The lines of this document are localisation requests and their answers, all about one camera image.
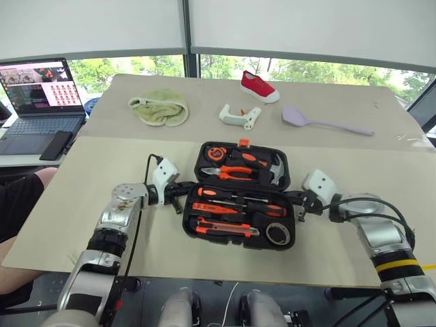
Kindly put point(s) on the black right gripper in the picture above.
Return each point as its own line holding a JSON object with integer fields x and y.
{"x": 311, "y": 202}

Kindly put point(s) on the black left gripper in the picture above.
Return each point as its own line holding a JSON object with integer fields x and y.
{"x": 175, "y": 192}

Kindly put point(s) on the orange-capped slim screwdriver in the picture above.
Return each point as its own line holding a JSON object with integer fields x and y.
{"x": 207, "y": 192}

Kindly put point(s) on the orange tester pen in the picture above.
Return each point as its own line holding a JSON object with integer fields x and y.
{"x": 211, "y": 207}

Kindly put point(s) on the black round tape roll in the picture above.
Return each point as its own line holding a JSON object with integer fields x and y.
{"x": 277, "y": 234}

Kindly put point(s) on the orange utility knife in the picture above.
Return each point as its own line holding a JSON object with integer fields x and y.
{"x": 221, "y": 227}

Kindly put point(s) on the black tool case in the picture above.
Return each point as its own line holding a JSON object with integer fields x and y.
{"x": 238, "y": 243}

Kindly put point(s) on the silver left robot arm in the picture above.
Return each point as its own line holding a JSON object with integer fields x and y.
{"x": 112, "y": 218}

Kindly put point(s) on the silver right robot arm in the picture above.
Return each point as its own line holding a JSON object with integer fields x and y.
{"x": 381, "y": 235}

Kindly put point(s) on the orange black tape measure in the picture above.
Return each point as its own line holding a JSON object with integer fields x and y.
{"x": 216, "y": 153}

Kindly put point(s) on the purple spatula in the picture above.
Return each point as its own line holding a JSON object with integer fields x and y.
{"x": 294, "y": 117}

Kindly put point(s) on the green towel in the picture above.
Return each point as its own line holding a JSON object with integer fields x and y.
{"x": 160, "y": 109}

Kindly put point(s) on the grey rounded shape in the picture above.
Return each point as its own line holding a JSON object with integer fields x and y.
{"x": 265, "y": 306}
{"x": 177, "y": 306}

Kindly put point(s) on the blue round object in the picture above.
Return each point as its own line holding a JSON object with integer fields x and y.
{"x": 92, "y": 105}

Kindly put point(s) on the red child's shoe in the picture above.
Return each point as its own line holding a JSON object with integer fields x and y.
{"x": 255, "y": 85}

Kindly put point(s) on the black smartphone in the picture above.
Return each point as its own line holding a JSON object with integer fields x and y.
{"x": 56, "y": 145}

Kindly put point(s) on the open laptop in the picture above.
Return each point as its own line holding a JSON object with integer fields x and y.
{"x": 41, "y": 126}

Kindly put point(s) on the black shorts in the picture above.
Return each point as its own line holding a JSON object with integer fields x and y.
{"x": 17, "y": 204}

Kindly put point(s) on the white roller blind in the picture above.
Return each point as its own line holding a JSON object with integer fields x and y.
{"x": 92, "y": 24}
{"x": 306, "y": 27}

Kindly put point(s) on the person's bare leg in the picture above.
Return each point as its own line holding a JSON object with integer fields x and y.
{"x": 13, "y": 272}

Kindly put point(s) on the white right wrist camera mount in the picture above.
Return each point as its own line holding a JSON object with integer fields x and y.
{"x": 320, "y": 184}

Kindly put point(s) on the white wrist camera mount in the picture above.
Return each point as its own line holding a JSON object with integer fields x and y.
{"x": 320, "y": 184}
{"x": 165, "y": 172}

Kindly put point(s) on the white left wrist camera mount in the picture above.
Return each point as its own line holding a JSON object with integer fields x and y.
{"x": 165, "y": 172}

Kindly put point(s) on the white plastic bracket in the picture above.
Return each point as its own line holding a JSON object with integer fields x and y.
{"x": 235, "y": 119}

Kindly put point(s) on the dark window frame post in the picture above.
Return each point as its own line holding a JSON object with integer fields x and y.
{"x": 192, "y": 66}

